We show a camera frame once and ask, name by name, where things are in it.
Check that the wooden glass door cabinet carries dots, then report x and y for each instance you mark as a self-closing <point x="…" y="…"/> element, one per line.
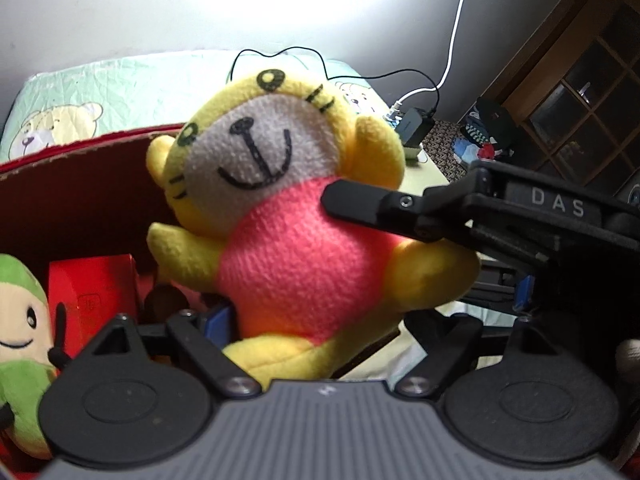
<point x="575" y="60"/>

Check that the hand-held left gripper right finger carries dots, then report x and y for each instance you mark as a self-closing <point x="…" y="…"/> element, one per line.
<point x="450" y="345"/>

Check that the black charger adapter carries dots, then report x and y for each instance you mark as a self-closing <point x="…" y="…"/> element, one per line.
<point x="412" y="127"/>

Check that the red cardboard box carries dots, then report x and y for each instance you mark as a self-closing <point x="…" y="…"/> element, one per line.
<point x="75" y="210"/>

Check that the dark patterned cloth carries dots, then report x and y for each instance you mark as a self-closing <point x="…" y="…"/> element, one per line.
<point x="442" y="146"/>

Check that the green plush toy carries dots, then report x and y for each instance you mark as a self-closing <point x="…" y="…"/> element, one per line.
<point x="25" y="320"/>

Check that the small red packet box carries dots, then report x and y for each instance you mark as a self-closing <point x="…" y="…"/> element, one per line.
<point x="95" y="285"/>

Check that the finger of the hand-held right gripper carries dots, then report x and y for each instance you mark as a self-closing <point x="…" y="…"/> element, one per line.
<point x="522" y="292"/>
<point x="370" y="207"/>

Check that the yellow tiger plush toy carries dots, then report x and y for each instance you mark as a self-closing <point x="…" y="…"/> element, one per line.
<point x="300" y="240"/>

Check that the white power strip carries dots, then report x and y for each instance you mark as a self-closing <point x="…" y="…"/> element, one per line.
<point x="413" y="154"/>

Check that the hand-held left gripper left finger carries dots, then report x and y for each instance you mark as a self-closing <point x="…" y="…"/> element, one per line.
<point x="219" y="321"/>

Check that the pile of clothes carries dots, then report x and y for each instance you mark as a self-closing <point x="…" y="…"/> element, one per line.
<point x="482" y="130"/>

